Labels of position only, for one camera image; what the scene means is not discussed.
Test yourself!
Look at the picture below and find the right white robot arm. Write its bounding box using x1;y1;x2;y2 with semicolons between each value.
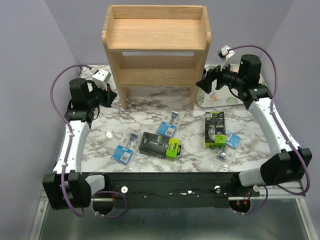
196;54;312;196

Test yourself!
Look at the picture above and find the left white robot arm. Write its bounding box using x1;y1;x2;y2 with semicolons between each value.
42;77;117;210

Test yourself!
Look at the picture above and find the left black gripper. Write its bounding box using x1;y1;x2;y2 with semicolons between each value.
87;81;118;109

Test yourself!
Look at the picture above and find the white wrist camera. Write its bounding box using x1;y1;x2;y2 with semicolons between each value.
217;45;235;71
92;69;112;90

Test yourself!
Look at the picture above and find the black green razor box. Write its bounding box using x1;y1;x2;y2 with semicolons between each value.
204;111;227;149
138;132;182;161

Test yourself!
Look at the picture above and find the wooden two-tier shelf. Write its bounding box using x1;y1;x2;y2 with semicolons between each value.
102;5;212;108

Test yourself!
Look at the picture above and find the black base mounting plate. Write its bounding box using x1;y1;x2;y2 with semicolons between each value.
82;171;261;210

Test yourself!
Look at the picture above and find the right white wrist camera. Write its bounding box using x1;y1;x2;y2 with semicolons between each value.
217;45;235;71

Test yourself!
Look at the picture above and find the floral serving tray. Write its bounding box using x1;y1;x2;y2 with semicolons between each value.
196;63;266;108

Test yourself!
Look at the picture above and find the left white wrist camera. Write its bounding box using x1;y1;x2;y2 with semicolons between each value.
92;69;112;90

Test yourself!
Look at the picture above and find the aluminium rail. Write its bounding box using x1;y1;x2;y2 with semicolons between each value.
257;181;306;199

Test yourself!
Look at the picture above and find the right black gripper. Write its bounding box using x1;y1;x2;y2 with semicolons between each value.
196;57;245;94

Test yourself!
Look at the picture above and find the blue razor blister pack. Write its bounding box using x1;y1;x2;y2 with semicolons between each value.
156;110;186;138
210;131;241;171
111;127;142;166

